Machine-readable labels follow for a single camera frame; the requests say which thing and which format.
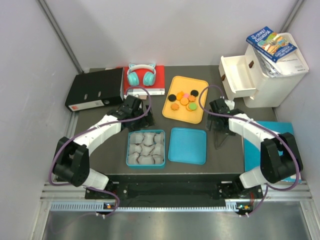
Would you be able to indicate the black ring binder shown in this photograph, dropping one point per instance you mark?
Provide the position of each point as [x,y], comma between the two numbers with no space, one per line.
[96,89]

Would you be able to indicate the white drawer cabinet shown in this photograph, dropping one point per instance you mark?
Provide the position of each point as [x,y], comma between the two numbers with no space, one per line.
[242,77]

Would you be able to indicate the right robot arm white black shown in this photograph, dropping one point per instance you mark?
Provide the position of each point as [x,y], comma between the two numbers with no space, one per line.
[279,154]

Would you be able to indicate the orange flower cookie top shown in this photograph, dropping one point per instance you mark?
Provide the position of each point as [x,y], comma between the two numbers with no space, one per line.
[180,95]

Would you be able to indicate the grey cable duct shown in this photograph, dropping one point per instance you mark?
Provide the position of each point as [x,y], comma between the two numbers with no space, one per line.
[64,206]

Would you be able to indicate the red book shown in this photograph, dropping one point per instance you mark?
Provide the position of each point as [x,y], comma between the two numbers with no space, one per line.
[157,89]

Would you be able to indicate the blue folder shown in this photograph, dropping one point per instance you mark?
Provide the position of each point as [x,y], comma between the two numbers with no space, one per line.
[252,154]

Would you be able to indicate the orange flower cookie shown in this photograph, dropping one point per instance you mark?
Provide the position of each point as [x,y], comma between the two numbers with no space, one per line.
[191,98]
[180,95]
[174,106]

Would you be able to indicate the orange flower cookie bottom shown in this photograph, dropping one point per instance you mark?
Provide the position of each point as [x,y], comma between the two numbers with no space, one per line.
[174,106]

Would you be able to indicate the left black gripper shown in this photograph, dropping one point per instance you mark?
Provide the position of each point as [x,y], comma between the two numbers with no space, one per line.
[147,121]

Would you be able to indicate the black cookie left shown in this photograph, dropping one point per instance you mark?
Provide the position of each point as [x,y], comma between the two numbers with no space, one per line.
[172,98]

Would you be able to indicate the black cookie right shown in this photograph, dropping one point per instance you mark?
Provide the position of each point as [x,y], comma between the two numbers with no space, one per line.
[194,93]

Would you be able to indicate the green cookie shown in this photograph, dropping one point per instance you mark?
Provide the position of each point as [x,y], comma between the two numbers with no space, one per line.
[192,106]

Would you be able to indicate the blue paperback book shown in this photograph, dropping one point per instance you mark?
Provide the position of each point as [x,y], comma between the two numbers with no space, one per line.
[270,44]

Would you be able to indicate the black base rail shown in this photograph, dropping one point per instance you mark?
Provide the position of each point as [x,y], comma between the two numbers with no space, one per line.
[211,185]

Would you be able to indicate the round orange cookie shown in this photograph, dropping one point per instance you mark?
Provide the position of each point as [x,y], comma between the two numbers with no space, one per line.
[184,101]
[188,108]

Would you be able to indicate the silver foil packet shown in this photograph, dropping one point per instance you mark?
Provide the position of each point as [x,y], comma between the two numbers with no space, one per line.
[266,67]

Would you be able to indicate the teal cat ear headphones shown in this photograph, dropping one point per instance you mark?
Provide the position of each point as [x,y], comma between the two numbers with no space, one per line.
[144,74]

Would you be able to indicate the black cookie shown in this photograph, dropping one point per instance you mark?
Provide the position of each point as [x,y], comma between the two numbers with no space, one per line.
[194,93]
[172,98]

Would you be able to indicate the blue tin lid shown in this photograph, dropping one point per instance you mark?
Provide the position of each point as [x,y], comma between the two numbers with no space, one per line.
[188,146]

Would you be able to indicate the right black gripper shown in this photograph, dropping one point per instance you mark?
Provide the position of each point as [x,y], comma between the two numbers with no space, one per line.
[209,125]

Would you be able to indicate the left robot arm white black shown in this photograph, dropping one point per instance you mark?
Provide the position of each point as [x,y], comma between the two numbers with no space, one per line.
[71,161]

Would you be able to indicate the yellow tray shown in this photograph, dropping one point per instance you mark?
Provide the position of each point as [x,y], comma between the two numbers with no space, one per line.
[186,84]

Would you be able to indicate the blue cookie tin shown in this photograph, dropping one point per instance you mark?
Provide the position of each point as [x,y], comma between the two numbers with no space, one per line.
[146,149]

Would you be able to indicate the orange flower cookie right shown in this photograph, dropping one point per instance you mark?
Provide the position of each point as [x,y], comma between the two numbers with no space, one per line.
[191,98]

